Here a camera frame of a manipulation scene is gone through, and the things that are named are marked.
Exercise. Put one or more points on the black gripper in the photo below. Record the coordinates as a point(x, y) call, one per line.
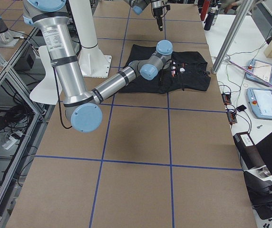
point(170, 63)
point(156, 9)

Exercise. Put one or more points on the black graphic t-shirt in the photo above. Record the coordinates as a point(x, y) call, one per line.
point(186, 71)

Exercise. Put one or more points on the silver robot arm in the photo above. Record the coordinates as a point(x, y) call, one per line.
point(71, 41)
point(138, 6)

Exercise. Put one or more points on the black water bottle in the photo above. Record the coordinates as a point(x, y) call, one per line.
point(208, 21)

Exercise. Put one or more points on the orange black usb hub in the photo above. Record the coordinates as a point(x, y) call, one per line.
point(226, 99)

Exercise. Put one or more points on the far blue teach pendant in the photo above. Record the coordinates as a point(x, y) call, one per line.
point(261, 69)

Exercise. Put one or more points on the blue teach pendant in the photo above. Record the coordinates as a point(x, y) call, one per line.
point(261, 69)
point(260, 101)

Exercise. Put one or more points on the near blue teach pendant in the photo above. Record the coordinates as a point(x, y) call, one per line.
point(260, 101)

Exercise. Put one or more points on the white plastic chair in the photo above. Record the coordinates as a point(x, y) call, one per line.
point(45, 92)

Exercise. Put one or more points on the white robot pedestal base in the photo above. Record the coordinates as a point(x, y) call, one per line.
point(92, 61)

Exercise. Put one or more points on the aluminium frame post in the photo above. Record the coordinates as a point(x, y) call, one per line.
point(239, 17)

